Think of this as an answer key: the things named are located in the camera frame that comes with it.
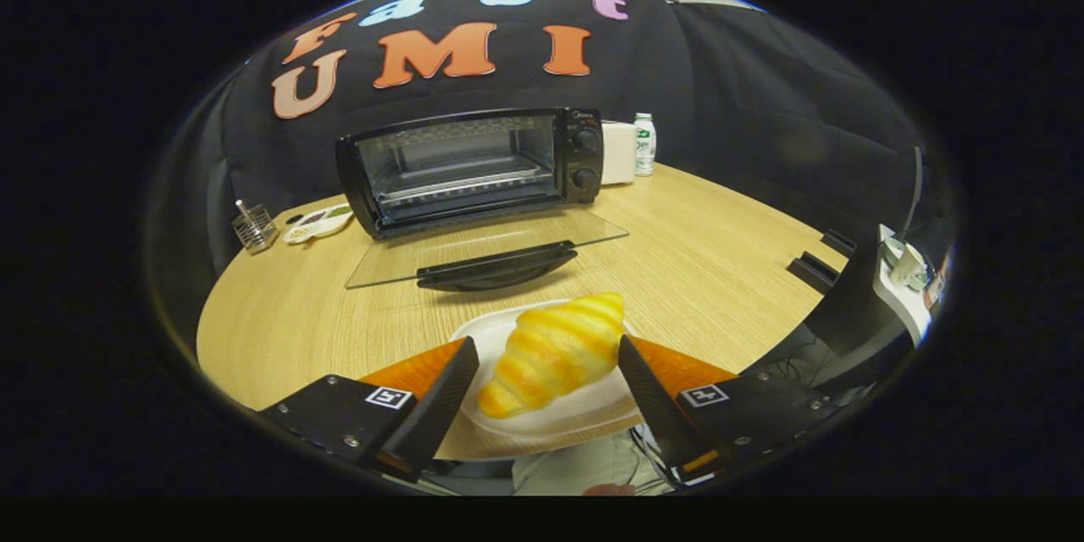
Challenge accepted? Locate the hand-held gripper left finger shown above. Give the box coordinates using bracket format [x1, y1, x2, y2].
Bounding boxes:
[258, 337, 480, 482]

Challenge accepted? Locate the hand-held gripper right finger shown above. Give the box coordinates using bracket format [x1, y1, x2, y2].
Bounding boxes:
[618, 335, 852, 484]

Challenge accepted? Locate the yellow croissant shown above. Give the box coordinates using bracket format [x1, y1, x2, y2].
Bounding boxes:
[478, 292, 626, 420]

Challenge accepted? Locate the black toaster oven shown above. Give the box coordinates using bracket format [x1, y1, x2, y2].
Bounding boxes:
[335, 108, 630, 293]

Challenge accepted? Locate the white plate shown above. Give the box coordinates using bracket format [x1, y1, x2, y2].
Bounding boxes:
[449, 298, 644, 445]

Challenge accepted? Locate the small white dish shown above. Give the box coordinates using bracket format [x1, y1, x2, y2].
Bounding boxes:
[282, 203, 355, 246]

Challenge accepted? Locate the metal baking tray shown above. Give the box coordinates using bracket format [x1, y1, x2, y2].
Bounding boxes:
[373, 168, 560, 206]

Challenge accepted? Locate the white box appliance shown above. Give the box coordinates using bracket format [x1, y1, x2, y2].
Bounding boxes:
[601, 121, 638, 185]

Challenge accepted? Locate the white bottle green label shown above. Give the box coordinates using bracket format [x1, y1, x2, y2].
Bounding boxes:
[634, 112, 657, 177]

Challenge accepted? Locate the metal wire holder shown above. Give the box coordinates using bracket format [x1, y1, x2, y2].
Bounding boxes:
[232, 200, 279, 254]

